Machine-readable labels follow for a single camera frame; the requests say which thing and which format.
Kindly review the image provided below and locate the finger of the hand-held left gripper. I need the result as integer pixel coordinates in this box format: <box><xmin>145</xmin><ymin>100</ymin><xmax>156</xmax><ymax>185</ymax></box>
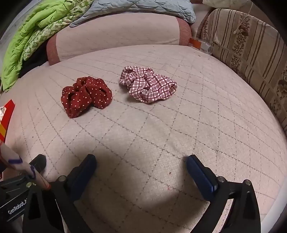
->
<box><xmin>29</xmin><ymin>154</ymin><xmax>47</xmax><ymax>174</ymax></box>

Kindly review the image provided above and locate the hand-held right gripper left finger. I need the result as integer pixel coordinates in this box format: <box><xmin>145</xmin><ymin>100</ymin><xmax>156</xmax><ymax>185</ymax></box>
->
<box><xmin>22</xmin><ymin>154</ymin><xmax>97</xmax><ymax>233</ymax></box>

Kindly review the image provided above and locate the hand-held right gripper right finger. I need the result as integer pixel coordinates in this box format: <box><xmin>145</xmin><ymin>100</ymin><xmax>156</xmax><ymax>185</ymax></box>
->
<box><xmin>186</xmin><ymin>154</ymin><xmax>262</xmax><ymax>233</ymax></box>

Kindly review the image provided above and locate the red cardboard box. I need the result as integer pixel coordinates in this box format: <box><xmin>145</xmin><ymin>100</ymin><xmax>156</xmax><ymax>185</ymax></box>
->
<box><xmin>0</xmin><ymin>100</ymin><xmax>16</xmax><ymax>144</ymax></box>

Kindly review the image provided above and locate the red polka dot scrunchie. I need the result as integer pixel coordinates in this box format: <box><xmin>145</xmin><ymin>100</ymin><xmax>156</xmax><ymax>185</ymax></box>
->
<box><xmin>61</xmin><ymin>76</ymin><xmax>112</xmax><ymax>119</ymax></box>

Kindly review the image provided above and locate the red plaid scrunchie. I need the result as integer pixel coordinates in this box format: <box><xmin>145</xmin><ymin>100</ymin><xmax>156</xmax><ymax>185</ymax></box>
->
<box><xmin>119</xmin><ymin>66</ymin><xmax>177</xmax><ymax>103</ymax></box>

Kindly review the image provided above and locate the white pen with blue marks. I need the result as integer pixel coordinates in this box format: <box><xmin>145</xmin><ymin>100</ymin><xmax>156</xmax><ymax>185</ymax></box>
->
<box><xmin>0</xmin><ymin>143</ymin><xmax>51</xmax><ymax>190</ymax></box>

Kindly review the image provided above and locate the plastic bottle with orange label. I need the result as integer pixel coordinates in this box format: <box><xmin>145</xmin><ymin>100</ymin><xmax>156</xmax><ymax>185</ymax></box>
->
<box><xmin>188</xmin><ymin>38</ymin><xmax>213</xmax><ymax>54</ymax></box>

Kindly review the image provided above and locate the green quilt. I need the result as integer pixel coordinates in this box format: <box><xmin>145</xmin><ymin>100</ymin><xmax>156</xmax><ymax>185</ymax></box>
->
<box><xmin>1</xmin><ymin>0</ymin><xmax>95</xmax><ymax>92</ymax></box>

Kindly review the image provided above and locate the striped floral cushion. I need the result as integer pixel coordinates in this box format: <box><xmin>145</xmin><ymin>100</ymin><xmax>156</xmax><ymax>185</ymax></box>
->
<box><xmin>199</xmin><ymin>8</ymin><xmax>287</xmax><ymax>132</ymax></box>

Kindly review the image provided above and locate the pink bolster pillow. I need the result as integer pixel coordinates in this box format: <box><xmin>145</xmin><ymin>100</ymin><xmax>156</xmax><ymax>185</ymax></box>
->
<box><xmin>46</xmin><ymin>11</ymin><xmax>193</xmax><ymax>66</ymax></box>

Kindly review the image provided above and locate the grey quilted pillow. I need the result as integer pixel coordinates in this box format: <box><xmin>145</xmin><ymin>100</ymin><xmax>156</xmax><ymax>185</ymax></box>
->
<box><xmin>69</xmin><ymin>0</ymin><xmax>196</xmax><ymax>28</ymax></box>

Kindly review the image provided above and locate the white cable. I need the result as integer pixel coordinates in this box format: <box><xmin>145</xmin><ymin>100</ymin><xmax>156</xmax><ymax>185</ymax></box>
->
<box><xmin>233</xmin><ymin>0</ymin><xmax>253</xmax><ymax>35</ymax></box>

